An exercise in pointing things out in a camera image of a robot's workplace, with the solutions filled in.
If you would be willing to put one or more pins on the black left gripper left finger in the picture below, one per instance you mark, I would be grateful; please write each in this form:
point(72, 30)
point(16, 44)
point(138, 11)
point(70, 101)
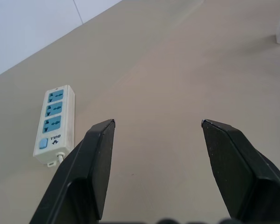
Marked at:
point(84, 172)

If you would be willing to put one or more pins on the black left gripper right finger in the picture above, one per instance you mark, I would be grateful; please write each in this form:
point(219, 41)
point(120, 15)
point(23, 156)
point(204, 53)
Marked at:
point(238, 172)

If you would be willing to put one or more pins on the white power strip blue sockets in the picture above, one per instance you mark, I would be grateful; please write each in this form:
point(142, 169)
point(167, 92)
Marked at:
point(54, 127)

